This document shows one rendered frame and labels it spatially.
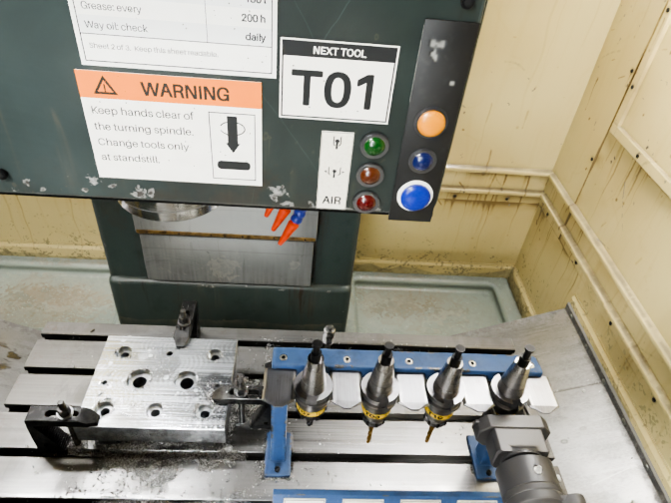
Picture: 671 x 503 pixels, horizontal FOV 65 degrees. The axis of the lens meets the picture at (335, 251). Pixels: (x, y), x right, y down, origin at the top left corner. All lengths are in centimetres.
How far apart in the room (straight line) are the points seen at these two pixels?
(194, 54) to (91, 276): 167
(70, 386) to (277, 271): 57
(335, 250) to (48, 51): 106
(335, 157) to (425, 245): 146
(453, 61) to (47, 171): 39
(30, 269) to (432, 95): 185
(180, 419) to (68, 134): 72
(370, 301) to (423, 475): 87
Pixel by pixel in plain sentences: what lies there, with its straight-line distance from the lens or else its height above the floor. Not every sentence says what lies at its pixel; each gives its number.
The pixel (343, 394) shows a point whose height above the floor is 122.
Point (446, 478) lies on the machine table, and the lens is 121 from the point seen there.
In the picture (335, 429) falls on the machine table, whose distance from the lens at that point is 122.
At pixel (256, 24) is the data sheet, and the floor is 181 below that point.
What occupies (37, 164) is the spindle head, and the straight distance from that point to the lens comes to 58.
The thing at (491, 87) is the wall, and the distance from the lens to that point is 167.
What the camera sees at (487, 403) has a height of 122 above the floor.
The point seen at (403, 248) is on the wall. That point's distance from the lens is 194.
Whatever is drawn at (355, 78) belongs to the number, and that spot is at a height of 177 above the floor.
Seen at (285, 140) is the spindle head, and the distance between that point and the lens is 50.
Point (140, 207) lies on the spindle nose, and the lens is 73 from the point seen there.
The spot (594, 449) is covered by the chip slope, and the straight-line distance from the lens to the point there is 149.
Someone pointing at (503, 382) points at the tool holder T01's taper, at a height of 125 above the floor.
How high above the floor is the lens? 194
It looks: 40 degrees down
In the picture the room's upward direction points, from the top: 6 degrees clockwise
